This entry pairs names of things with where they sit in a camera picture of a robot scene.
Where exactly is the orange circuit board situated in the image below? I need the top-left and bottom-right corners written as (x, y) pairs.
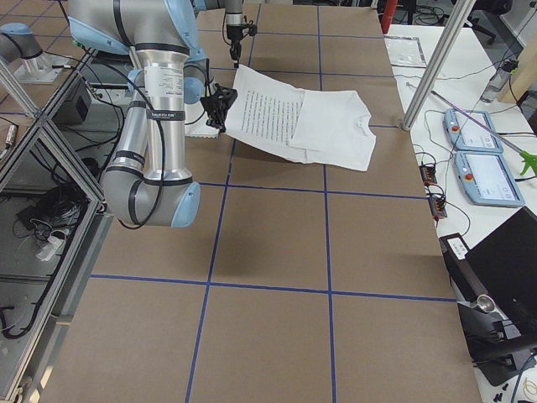
top-left (419, 165), bottom-right (437, 186)
top-left (428, 195), bottom-right (447, 221)

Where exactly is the lower blue teach pendant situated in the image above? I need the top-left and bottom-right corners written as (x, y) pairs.
top-left (455, 151), bottom-right (525, 207)

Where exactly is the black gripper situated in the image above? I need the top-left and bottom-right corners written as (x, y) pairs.
top-left (226, 24), bottom-right (257, 69)
top-left (201, 83), bottom-right (237, 133)

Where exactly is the aluminium side frame rail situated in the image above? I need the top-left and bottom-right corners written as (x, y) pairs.
top-left (1, 51), bottom-right (132, 402)

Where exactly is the clear plastic bag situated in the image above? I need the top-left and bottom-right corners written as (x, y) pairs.
top-left (384, 35), bottom-right (427, 68)

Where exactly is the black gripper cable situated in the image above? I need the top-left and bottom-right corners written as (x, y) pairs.
top-left (112, 62), bottom-right (169, 230)

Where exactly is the upper blue teach pendant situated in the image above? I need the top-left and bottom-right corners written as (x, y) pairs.
top-left (443, 108), bottom-right (503, 154)

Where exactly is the green-handled reacher grabber tool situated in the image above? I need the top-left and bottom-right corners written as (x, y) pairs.
top-left (430, 89), bottom-right (537, 177)

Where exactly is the aluminium frame post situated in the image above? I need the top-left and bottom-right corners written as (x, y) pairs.
top-left (401, 0), bottom-right (476, 131)

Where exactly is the white long-sleeve printed shirt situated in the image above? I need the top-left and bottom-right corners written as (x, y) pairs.
top-left (226, 65), bottom-right (376, 171)

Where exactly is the black box with white label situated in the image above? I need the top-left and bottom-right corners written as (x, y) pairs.
top-left (439, 233), bottom-right (497, 314)

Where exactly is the blue teach pendant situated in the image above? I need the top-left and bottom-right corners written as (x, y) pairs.
top-left (455, 151), bottom-right (525, 207)
top-left (443, 108), bottom-right (503, 154)

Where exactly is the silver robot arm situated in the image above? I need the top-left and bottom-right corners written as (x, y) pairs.
top-left (68, 1), bottom-right (243, 228)
top-left (193, 0), bottom-right (258, 68)

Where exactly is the orange circuit board upper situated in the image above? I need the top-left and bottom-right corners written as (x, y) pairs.
top-left (419, 165), bottom-right (437, 186)

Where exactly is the black laptop computer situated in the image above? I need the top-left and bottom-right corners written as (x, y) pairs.
top-left (466, 207), bottom-right (536, 334)

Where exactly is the orange circuit board lower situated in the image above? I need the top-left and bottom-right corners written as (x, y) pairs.
top-left (428, 195), bottom-right (447, 221)

